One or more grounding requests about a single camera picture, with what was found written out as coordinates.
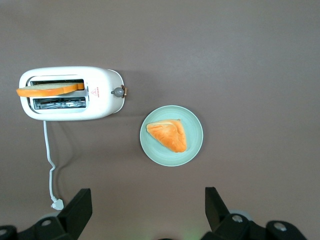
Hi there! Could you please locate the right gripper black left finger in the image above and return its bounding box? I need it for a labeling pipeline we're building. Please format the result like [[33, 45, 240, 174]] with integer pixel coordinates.
[[0, 188, 93, 240]]

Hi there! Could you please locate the brown table cloth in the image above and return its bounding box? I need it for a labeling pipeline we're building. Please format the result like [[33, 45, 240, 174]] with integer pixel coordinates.
[[0, 0, 320, 240]]

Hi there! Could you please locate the pale green round plate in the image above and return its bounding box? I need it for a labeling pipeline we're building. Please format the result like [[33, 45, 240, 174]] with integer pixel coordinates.
[[139, 104, 204, 168]]

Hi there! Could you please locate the triangular orange bread piece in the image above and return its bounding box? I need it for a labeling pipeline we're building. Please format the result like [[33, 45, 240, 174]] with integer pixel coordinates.
[[146, 118, 188, 154]]

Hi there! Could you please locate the white two-slot toaster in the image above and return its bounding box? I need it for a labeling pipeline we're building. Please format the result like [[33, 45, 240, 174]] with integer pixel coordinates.
[[18, 65, 128, 122]]

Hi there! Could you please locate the orange-crust bread slice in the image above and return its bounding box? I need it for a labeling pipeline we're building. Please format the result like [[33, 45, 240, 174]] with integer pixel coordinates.
[[16, 82, 85, 98]]

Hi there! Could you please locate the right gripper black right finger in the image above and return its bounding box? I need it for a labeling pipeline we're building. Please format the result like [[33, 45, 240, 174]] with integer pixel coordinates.
[[199, 186, 308, 240]]

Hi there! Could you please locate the white power cord with plug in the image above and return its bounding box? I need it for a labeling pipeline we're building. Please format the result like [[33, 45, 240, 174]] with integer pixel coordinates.
[[42, 120, 65, 211]]

